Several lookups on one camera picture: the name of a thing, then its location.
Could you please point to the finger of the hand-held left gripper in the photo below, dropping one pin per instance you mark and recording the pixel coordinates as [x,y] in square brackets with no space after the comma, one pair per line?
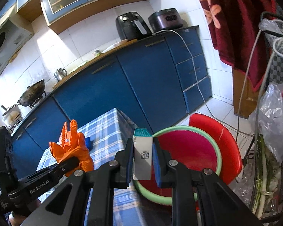
[67,166]

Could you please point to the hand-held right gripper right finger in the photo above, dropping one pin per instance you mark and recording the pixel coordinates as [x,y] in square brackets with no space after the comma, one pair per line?
[156,162]

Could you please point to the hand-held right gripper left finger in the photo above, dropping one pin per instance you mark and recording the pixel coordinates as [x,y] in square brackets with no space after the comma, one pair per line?
[131,162]

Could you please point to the white box with teal top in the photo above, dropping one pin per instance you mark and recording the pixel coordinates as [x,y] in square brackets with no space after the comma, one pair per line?
[142,150]

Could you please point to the orange rubber glove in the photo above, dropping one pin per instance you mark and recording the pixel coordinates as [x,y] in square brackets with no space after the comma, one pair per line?
[80,146]

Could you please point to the red basin with green rim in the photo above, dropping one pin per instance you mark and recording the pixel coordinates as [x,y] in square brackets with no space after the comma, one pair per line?
[191,150]

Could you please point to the blue sponge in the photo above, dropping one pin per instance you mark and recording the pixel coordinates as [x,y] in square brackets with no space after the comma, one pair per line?
[88,142]

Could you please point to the blue plaid tablecloth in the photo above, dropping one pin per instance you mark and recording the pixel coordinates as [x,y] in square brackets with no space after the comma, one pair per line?
[103,131]

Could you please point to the red plastic chair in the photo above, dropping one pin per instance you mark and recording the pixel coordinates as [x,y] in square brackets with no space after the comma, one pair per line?
[226,146]

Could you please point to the white cooking pot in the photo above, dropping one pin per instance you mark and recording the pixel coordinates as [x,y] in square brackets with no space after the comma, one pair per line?
[11,117]

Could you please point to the black wok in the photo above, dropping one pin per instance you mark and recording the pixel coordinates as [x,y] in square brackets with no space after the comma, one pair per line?
[31,94]

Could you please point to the blue kitchen base cabinet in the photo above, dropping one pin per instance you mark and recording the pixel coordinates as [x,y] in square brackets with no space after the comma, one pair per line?
[132,75]

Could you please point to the steel kettle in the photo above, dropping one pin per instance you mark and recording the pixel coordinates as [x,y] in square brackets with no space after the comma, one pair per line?
[60,74]

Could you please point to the green onions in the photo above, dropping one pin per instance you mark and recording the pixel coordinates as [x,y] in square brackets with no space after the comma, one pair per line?
[264,169]

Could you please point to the small jar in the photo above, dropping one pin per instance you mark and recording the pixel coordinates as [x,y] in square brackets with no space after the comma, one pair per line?
[96,53]

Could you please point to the large clear plastic bag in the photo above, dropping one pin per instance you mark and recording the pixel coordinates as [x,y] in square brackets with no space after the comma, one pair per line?
[273,122]

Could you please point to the black air fryer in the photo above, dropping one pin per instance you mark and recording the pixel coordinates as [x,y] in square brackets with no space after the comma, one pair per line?
[127,28]

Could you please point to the range hood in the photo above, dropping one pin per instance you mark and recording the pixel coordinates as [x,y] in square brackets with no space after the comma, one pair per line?
[7,42]

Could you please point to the dark rice cooker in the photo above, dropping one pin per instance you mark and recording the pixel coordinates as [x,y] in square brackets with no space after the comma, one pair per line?
[165,20]

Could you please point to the checkered cloth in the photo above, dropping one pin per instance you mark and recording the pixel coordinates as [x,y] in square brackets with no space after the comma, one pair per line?
[280,68]

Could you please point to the dark red floral towel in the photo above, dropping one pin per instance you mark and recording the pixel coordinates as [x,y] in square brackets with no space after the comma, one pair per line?
[238,28]

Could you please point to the small clear plastic bag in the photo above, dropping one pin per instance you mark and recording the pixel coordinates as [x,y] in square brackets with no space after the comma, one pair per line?
[268,26]

